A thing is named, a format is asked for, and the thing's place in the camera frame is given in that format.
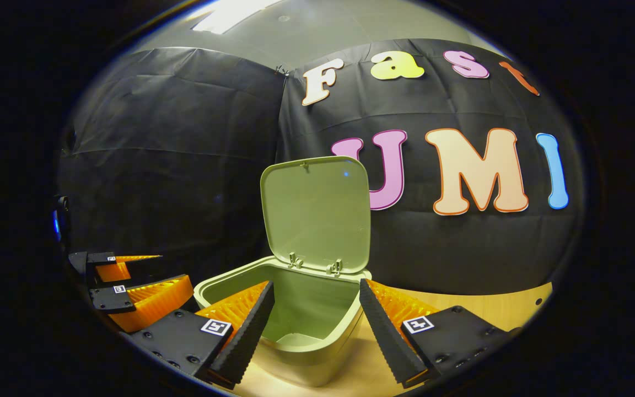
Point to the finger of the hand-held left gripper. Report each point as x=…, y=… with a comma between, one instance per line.
x=113, y=270
x=152, y=303

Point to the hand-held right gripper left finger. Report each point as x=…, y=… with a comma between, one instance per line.
x=246, y=336

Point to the black backdrop cloth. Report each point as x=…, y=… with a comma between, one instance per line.
x=185, y=165

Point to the light green desktop garbage bin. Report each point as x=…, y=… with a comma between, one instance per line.
x=317, y=215

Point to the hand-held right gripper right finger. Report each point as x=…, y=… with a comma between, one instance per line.
x=389, y=342

